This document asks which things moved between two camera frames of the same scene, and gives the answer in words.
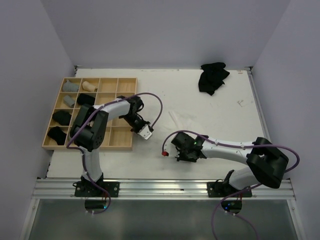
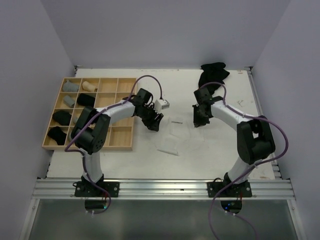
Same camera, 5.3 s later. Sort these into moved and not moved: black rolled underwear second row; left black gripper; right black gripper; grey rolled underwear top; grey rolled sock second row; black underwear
Moved: left black gripper; right black gripper
Not moved: black underwear; black rolled underwear second row; grey rolled sock second row; grey rolled underwear top
